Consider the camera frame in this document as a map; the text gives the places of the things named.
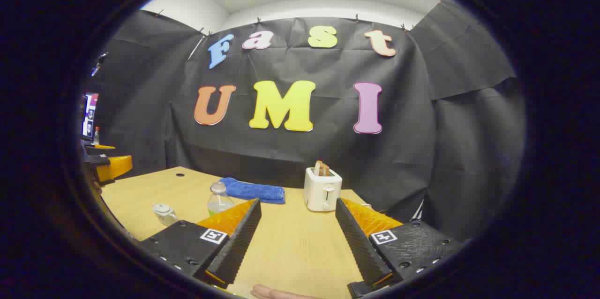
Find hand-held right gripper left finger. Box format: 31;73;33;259
138;198;262;290

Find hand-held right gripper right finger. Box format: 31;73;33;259
335;197;465;299

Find green label water bottle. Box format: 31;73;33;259
207;181;236;217

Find white ceramic teacup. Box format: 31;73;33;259
151;202;180;227

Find computer monitor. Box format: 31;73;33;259
81;93;100;141

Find blue towel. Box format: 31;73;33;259
219;177;286;204

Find white toaster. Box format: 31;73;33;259
303;167;343;212

